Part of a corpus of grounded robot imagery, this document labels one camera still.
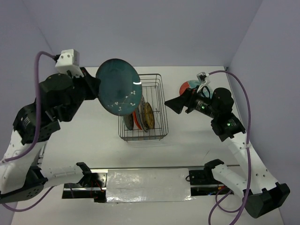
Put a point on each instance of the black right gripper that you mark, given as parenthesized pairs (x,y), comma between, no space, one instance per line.
(177,103)

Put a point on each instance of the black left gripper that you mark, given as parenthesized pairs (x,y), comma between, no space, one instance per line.
(93,82)

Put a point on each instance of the red and teal patterned plate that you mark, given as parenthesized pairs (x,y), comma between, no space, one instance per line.
(207,92)

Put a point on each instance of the dark teal blossom plate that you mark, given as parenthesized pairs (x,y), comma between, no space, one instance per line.
(120,90)

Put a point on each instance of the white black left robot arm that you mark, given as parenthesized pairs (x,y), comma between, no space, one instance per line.
(20,177)

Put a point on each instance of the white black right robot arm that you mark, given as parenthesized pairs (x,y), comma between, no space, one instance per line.
(260,189)

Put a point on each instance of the yellow rimmed patterned plate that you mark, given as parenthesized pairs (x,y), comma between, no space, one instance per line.
(149,116)

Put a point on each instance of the blue floral white plate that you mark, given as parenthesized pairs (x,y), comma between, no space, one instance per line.
(142,115)

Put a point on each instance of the orange red plate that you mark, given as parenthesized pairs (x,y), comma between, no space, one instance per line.
(136,121)

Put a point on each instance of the light green small plate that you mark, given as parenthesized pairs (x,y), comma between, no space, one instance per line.
(129,121)

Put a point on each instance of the silver foil tape panel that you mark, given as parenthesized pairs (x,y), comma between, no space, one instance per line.
(147,185)

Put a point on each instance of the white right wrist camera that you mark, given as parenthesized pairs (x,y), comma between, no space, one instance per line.
(203,78)

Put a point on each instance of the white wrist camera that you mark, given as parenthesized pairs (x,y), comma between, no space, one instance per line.
(203,78)
(68,61)

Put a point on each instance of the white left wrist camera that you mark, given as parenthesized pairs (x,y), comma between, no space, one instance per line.
(68,61)

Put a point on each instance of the grey wire dish rack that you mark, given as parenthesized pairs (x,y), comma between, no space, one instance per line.
(153,92)

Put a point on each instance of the aluminium table edge rail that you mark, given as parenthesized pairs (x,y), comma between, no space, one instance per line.
(41,155)

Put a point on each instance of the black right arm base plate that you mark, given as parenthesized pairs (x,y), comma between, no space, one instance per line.
(198,177)

